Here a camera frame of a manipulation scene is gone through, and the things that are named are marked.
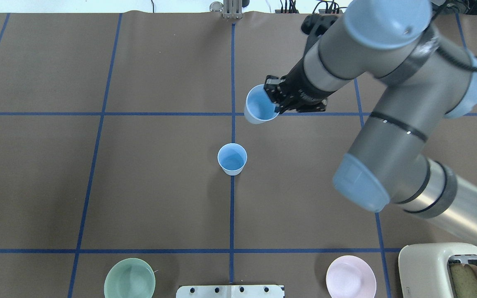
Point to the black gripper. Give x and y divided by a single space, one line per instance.
302 89

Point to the light blue cup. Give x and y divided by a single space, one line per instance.
258 107
232 158

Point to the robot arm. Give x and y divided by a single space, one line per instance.
427 78

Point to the pink bowl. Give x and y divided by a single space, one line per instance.
350 277

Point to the cream toaster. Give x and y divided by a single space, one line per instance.
438 270

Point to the green bowl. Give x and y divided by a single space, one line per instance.
130 278

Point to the toast slice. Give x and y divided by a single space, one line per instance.
464 280

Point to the aluminium frame post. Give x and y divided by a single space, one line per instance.
232 9

